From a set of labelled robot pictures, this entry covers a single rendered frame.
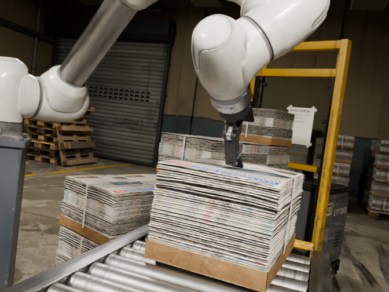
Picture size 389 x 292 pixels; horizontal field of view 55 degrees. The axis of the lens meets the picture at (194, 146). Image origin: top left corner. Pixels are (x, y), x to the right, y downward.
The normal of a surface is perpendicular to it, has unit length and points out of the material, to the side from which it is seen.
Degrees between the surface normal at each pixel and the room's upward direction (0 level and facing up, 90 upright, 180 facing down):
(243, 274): 92
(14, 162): 90
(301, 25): 106
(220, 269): 93
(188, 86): 90
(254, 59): 111
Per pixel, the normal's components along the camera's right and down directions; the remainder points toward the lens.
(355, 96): -0.33, 0.01
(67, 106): 0.43, 0.79
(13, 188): 0.32, 0.09
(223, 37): -0.09, -0.17
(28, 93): 0.78, 0.09
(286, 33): 0.33, 0.43
